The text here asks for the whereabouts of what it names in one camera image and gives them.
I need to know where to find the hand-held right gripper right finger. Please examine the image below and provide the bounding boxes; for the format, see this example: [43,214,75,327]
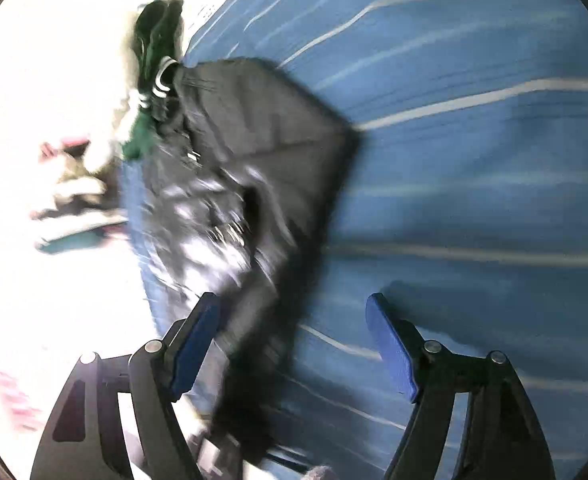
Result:
[366,293,558,480]

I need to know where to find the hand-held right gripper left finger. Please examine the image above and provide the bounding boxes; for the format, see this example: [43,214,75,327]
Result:
[30,292,221,480]

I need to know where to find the black jacket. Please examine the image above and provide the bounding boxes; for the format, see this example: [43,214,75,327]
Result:
[136,58,362,466]

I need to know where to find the blue striped bed sheet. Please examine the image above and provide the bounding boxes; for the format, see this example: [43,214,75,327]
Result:
[119,0,588,480]

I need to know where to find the dark green garment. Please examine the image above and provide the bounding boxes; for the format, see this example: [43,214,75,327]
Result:
[123,0,185,162]

